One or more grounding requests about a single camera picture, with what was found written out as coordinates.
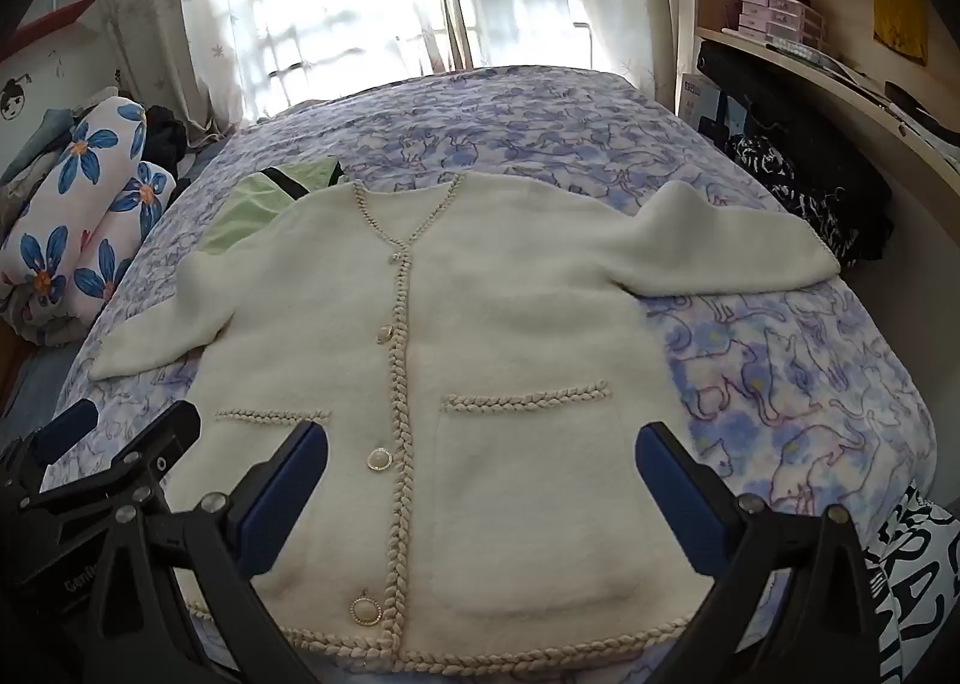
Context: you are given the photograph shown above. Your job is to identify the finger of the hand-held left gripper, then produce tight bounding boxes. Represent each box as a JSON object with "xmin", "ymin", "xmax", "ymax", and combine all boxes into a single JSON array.
[
  {"xmin": 0, "ymin": 397, "xmax": 102, "ymax": 484},
  {"xmin": 21, "ymin": 399, "xmax": 203, "ymax": 529}
]

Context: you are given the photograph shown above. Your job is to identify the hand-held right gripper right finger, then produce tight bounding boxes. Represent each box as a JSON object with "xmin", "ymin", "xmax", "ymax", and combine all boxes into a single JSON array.
[{"xmin": 634, "ymin": 420, "xmax": 901, "ymax": 684}]

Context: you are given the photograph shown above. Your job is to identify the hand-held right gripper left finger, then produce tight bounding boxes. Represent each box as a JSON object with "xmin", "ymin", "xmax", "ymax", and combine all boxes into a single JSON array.
[{"xmin": 82, "ymin": 420, "xmax": 329, "ymax": 684}]

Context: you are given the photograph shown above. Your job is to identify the white knit cardigan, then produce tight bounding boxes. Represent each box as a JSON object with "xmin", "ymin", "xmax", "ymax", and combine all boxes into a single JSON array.
[{"xmin": 88, "ymin": 172, "xmax": 842, "ymax": 670}]

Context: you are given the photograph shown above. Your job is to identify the grey clothes pile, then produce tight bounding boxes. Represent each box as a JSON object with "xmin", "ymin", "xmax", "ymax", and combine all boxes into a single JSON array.
[{"xmin": 0, "ymin": 106, "xmax": 83, "ymax": 220}]

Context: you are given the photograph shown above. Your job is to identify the blue floral white pillow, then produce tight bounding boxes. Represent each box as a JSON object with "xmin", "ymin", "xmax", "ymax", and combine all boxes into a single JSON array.
[
  {"xmin": 15, "ymin": 159, "xmax": 177, "ymax": 344},
  {"xmin": 0, "ymin": 95, "xmax": 147, "ymax": 325}
]

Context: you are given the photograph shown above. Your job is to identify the person's black white printed clothing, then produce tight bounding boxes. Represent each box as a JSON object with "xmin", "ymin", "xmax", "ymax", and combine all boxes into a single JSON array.
[{"xmin": 855, "ymin": 481, "xmax": 960, "ymax": 684}]

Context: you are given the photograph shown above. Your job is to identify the green and black garment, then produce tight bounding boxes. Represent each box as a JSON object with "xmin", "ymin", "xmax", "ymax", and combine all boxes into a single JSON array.
[{"xmin": 196, "ymin": 159, "xmax": 346, "ymax": 257}]

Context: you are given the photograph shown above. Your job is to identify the dark cloth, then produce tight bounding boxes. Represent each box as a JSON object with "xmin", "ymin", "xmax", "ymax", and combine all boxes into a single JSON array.
[{"xmin": 142, "ymin": 103, "xmax": 192, "ymax": 179}]

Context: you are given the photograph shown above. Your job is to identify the blue box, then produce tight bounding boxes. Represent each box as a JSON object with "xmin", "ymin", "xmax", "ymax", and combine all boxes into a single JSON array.
[{"xmin": 724, "ymin": 95, "xmax": 755, "ymax": 141}]

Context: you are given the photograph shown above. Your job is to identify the black bag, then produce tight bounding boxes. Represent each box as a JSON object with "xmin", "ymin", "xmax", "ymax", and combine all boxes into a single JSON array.
[{"xmin": 694, "ymin": 39, "xmax": 897, "ymax": 269}]

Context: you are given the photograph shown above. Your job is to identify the white cardboard box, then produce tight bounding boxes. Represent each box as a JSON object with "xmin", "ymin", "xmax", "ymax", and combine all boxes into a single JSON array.
[{"xmin": 677, "ymin": 73, "xmax": 725, "ymax": 130}]

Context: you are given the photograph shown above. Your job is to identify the cat print blanket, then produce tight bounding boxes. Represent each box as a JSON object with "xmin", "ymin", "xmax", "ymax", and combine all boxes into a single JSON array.
[{"xmin": 41, "ymin": 65, "xmax": 938, "ymax": 684}]

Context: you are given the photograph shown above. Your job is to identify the stack of pink boxes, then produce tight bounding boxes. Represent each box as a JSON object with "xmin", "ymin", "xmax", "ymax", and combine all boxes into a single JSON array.
[{"xmin": 735, "ymin": 0, "xmax": 826, "ymax": 51}]

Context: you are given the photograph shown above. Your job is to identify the yellow cloth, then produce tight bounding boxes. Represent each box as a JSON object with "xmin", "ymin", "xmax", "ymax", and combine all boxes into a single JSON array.
[{"xmin": 874, "ymin": 0, "xmax": 931, "ymax": 66}]

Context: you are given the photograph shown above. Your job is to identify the cartoon face wall sticker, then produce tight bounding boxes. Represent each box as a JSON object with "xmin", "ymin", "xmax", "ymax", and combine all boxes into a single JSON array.
[{"xmin": 0, "ymin": 73, "xmax": 31, "ymax": 122}]

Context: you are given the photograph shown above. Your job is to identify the red wall shelf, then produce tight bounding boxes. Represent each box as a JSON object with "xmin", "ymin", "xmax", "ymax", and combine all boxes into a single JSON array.
[{"xmin": 11, "ymin": 0, "xmax": 98, "ymax": 51}]

